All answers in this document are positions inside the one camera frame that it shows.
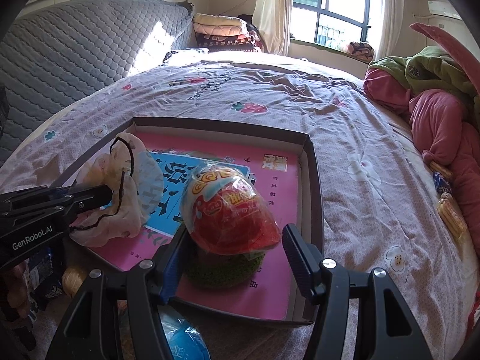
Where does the brown walnut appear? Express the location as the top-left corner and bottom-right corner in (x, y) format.
(62, 266), (88, 298)

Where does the blue surprise egg toy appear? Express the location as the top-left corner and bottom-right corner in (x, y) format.
(158, 306), (211, 360)

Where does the green knitted ring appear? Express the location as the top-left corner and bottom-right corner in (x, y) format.
(184, 248), (267, 290)

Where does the red surprise egg toy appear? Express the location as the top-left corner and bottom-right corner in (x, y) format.
(180, 163), (281, 256)

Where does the blue snack packet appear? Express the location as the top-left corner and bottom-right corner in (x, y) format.
(27, 248), (65, 311)

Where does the left human hand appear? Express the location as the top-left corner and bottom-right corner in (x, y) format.
(5, 262), (30, 320)

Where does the yellow snack packet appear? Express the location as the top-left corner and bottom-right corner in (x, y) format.
(437, 193), (468, 244)

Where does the pink strawberry bed sheet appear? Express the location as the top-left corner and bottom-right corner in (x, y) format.
(1, 52), (479, 359)

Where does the grey quilted headboard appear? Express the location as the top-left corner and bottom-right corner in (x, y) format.
(1, 0), (194, 161)

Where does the dark cardboard box tray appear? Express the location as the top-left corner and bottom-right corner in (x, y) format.
(53, 117), (324, 325)

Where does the blue candy wrapper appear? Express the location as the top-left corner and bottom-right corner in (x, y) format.
(433, 172), (452, 195)

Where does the orange snack packet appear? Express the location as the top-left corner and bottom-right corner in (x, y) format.
(428, 161), (453, 182)

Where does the stack of folded blankets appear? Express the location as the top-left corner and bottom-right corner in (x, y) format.
(193, 13), (266, 52)

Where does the pink duvet pile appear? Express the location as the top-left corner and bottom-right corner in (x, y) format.
(364, 68), (479, 251)

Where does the left cream curtain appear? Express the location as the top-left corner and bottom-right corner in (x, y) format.
(252, 0), (293, 55)

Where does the cream curtain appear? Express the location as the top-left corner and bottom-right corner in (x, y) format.
(252, 0), (293, 55)
(375, 0), (404, 59)

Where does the green blanket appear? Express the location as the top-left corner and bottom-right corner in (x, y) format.
(367, 46), (479, 123)

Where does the pink pillow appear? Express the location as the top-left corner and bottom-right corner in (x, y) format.
(409, 22), (480, 94)

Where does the folded cloth on windowsill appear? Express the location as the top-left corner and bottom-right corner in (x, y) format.
(346, 42), (375, 63)

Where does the right cream curtain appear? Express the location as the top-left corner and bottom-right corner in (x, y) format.
(375, 0), (404, 59)

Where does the white air conditioner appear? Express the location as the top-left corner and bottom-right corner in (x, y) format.
(428, 0), (462, 20)

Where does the window with dark frame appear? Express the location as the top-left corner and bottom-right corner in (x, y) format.
(290, 0), (371, 49)

